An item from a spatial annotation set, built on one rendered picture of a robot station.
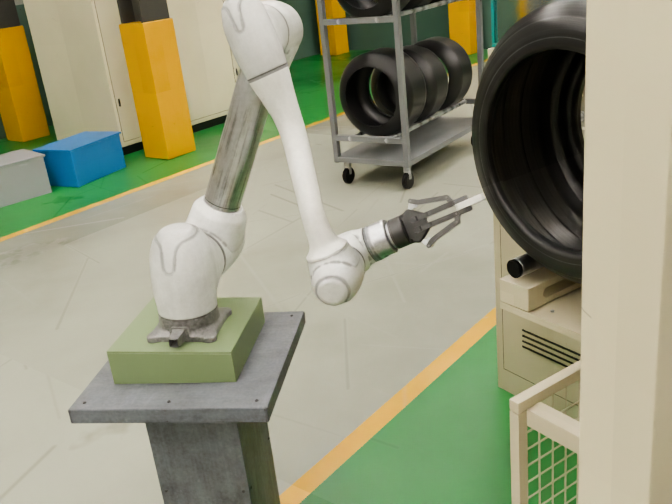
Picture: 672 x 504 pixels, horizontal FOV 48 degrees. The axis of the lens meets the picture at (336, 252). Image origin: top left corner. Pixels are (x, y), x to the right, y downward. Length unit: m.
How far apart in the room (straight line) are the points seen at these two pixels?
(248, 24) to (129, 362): 0.87
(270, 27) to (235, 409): 0.88
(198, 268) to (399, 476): 1.07
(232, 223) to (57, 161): 4.80
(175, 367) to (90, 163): 4.94
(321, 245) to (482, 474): 1.18
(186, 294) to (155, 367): 0.20
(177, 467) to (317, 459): 0.70
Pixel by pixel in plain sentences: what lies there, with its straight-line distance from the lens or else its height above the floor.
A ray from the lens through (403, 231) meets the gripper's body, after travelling 1.79.
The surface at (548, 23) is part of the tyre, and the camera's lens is 1.57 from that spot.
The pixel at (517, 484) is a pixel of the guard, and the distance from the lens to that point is 1.21.
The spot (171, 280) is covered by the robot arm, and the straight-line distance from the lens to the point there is 1.91.
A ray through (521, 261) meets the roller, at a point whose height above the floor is 0.92.
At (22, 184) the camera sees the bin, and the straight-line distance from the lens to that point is 6.61.
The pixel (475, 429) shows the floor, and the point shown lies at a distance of 2.79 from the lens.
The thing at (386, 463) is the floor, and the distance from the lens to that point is 2.65.
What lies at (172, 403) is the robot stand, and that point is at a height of 0.65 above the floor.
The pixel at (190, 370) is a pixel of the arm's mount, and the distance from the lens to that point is 1.94.
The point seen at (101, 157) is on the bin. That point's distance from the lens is 6.88.
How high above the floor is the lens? 1.62
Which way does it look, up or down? 22 degrees down
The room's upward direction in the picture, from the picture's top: 6 degrees counter-clockwise
